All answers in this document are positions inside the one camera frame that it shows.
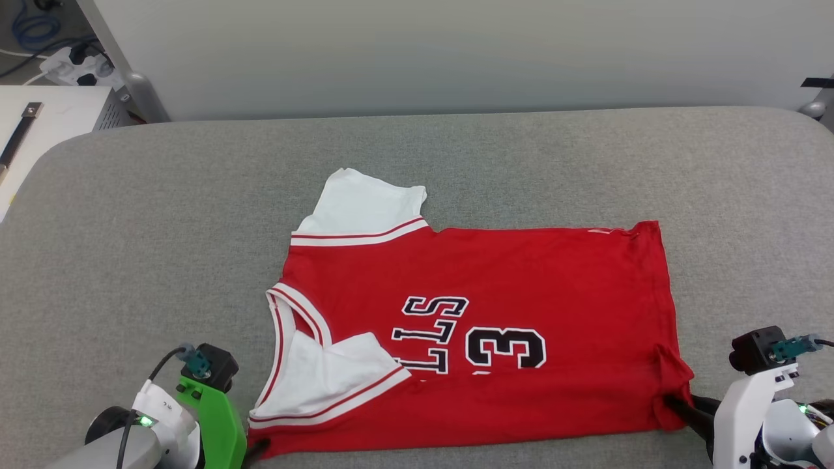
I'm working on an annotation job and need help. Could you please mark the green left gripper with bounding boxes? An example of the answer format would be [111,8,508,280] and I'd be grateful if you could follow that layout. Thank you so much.
[177,376,272,469]

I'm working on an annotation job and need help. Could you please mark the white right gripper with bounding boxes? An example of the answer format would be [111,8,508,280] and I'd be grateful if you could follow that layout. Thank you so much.
[663,363,799,469]

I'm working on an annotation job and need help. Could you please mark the red Bulls basketball jersey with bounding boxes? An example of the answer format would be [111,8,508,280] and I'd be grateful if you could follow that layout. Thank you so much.
[248,167,695,461]

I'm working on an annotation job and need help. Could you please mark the white cabinet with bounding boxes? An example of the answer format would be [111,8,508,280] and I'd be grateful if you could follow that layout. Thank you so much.
[0,85,135,222]

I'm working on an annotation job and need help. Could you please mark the white power strip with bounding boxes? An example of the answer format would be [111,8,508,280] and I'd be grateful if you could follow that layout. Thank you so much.
[39,47,124,89]

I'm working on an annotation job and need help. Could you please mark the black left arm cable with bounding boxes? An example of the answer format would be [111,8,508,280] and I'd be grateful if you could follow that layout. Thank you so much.
[116,344,213,469]

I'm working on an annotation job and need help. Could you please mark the grey metal frame post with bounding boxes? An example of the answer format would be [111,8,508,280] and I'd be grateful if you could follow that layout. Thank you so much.
[800,88,834,122]
[75,0,171,124]

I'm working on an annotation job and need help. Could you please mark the black strap with metal end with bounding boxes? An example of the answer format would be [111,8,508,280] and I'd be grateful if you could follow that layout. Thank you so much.
[0,102,44,171]

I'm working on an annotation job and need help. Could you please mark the blue coiled cable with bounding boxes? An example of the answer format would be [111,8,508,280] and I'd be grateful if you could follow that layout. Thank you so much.
[12,0,63,53]

